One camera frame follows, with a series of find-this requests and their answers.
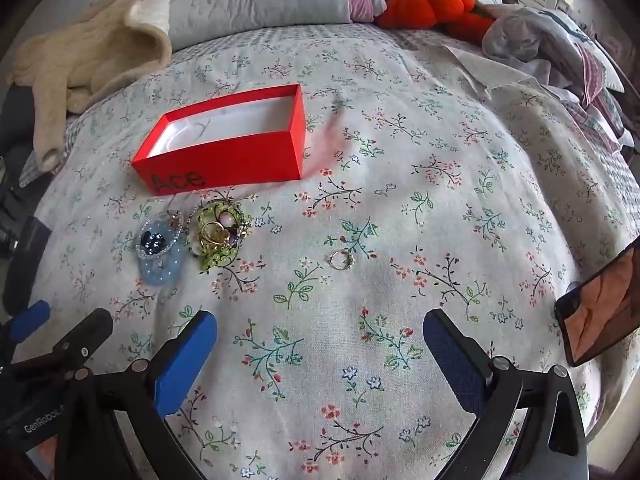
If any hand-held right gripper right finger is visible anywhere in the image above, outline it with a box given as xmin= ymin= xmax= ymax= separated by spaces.
xmin=422 ymin=308 xmax=591 ymax=480

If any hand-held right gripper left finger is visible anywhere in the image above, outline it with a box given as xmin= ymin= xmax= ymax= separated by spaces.
xmin=75 ymin=310 xmax=218 ymax=480

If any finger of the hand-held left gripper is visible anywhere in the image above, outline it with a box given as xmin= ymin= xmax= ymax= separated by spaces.
xmin=9 ymin=308 xmax=115 ymax=386
xmin=0 ymin=300 xmax=52 ymax=356

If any blue bead bracelet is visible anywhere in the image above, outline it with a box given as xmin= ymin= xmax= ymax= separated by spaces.
xmin=137 ymin=215 xmax=185 ymax=288

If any green bead bracelet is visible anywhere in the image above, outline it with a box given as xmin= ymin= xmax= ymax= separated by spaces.
xmin=187 ymin=200 xmax=253 ymax=272

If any black hair clip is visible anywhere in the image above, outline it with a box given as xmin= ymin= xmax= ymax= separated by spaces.
xmin=140 ymin=230 xmax=168 ymax=256

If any large gold ring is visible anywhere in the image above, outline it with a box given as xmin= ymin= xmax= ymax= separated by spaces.
xmin=201 ymin=221 xmax=234 ymax=251

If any red cardboard box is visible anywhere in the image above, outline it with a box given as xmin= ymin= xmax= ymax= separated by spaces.
xmin=131 ymin=82 xmax=306 ymax=196

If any smartphone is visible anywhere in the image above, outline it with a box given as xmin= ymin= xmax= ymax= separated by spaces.
xmin=554 ymin=247 xmax=640 ymax=368

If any floral bedsheet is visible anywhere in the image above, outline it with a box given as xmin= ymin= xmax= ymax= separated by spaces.
xmin=20 ymin=25 xmax=640 ymax=480

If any beige blanket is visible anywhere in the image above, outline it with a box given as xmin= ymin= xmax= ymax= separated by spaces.
xmin=6 ymin=0 xmax=201 ymax=171

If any crumpled grey quilt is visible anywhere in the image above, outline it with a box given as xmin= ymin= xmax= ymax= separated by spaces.
xmin=482 ymin=7 xmax=628 ymax=151

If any orange plush toy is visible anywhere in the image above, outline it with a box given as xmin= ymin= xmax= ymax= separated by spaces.
xmin=374 ymin=0 xmax=496 ymax=41

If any grey pillow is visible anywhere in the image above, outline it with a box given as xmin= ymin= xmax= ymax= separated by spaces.
xmin=167 ymin=0 xmax=356 ymax=53

